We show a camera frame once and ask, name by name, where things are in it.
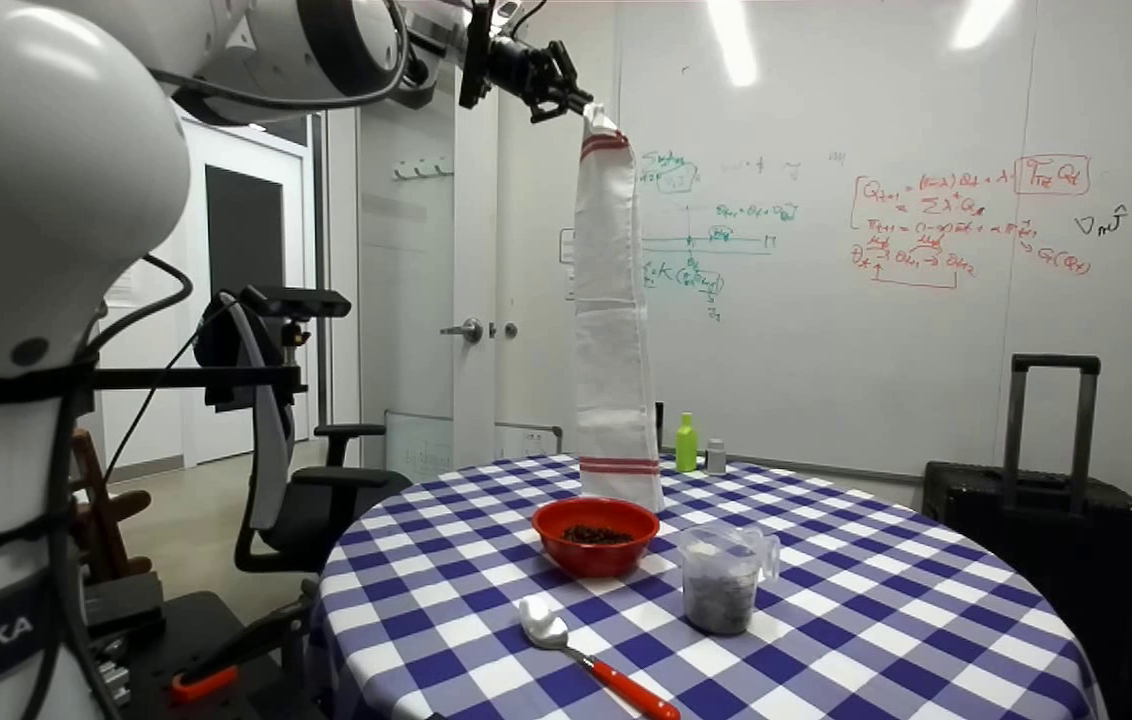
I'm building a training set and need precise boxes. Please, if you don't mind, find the whiteboard with writing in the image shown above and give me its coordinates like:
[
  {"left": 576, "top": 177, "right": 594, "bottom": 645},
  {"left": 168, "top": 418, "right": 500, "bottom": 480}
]
[{"left": 607, "top": 0, "right": 1132, "bottom": 513}]

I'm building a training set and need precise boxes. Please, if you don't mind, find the white towel with red stripes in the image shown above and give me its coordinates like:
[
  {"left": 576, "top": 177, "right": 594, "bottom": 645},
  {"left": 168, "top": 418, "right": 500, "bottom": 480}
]
[{"left": 563, "top": 99, "right": 667, "bottom": 518}]

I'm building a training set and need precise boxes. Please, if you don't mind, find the black base platform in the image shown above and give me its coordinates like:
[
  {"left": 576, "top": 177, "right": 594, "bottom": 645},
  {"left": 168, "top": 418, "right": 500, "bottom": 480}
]
[{"left": 82, "top": 586, "right": 327, "bottom": 720}]

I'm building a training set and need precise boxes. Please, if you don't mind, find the clear plastic measuring cup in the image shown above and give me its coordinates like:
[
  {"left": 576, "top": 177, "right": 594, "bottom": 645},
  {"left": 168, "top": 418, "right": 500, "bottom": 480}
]
[{"left": 673, "top": 518, "right": 783, "bottom": 641}]

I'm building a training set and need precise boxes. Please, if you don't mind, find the blue white checkered tablecloth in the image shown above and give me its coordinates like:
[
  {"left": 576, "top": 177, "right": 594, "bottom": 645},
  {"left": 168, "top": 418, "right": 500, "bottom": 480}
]
[{"left": 311, "top": 449, "right": 1107, "bottom": 720}]

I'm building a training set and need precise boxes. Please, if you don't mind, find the white spoon with red handle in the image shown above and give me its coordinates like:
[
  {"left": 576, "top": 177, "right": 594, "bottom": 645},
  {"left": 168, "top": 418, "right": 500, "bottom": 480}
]
[{"left": 514, "top": 593, "right": 686, "bottom": 720}]

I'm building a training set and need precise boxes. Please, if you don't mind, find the white door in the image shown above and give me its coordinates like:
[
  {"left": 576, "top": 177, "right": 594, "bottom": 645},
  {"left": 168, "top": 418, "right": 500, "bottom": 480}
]
[{"left": 351, "top": 94, "right": 503, "bottom": 486}]

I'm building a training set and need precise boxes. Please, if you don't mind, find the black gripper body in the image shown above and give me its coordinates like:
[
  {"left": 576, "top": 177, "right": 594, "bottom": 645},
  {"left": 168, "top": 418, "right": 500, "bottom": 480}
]
[{"left": 459, "top": 0, "right": 572, "bottom": 112}]

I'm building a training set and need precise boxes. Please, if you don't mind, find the red bowl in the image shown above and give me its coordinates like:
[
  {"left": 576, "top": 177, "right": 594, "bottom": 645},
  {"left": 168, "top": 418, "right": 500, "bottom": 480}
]
[{"left": 532, "top": 491, "right": 664, "bottom": 581}]

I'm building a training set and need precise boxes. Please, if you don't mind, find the black office chair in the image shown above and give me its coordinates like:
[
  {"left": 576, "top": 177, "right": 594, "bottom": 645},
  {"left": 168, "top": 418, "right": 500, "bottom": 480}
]
[{"left": 198, "top": 284, "right": 418, "bottom": 575}]

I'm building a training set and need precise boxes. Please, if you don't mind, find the brown wooden stand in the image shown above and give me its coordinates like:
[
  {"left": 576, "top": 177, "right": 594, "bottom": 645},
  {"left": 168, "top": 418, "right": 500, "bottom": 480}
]
[{"left": 60, "top": 423, "right": 157, "bottom": 586}]

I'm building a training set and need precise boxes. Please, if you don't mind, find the black suitcase with handle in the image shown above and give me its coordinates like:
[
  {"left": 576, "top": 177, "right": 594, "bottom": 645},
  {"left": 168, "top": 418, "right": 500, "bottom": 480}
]
[{"left": 920, "top": 351, "right": 1132, "bottom": 720}]

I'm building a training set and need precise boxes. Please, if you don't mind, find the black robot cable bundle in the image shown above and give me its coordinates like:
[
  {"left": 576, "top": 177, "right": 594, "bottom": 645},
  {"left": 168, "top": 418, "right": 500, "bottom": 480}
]
[{"left": 36, "top": 251, "right": 201, "bottom": 720}]

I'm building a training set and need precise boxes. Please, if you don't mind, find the black mounting bar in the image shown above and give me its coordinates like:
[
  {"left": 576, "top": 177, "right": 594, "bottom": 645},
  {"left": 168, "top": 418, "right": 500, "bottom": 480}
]
[{"left": 82, "top": 363, "right": 311, "bottom": 399}]

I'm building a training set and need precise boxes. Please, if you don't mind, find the green bottle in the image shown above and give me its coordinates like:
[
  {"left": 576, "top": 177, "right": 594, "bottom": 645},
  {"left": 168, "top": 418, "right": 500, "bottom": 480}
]
[{"left": 673, "top": 413, "right": 706, "bottom": 480}]

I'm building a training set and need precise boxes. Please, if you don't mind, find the orange handled tool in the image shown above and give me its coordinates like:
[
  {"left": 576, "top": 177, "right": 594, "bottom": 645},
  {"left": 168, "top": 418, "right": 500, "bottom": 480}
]
[{"left": 168, "top": 661, "right": 243, "bottom": 709}]

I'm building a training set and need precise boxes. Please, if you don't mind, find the silver door handle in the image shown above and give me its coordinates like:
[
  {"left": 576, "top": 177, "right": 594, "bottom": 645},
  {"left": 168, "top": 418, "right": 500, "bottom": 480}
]
[{"left": 435, "top": 317, "right": 489, "bottom": 349}]

